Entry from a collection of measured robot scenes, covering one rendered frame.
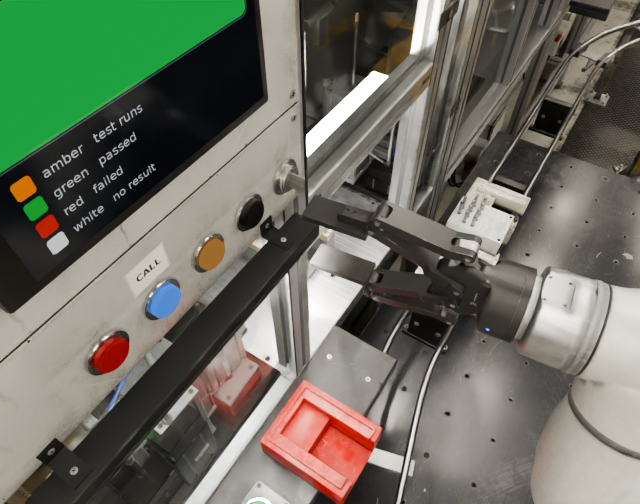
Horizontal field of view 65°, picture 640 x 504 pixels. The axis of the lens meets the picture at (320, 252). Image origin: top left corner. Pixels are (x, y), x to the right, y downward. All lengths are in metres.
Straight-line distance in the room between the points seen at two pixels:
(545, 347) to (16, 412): 0.42
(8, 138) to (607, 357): 0.45
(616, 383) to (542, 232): 1.11
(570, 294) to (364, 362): 0.55
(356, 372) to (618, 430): 0.54
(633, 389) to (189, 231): 0.39
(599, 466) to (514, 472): 0.65
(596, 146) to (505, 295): 2.69
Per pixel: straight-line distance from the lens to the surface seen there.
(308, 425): 0.88
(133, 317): 0.44
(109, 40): 0.30
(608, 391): 0.51
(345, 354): 0.98
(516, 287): 0.49
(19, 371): 0.39
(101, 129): 0.31
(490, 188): 1.36
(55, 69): 0.28
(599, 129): 3.28
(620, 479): 0.57
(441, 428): 1.20
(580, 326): 0.48
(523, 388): 1.29
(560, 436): 0.58
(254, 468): 0.91
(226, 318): 0.49
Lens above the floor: 1.78
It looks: 51 degrees down
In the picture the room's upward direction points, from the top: straight up
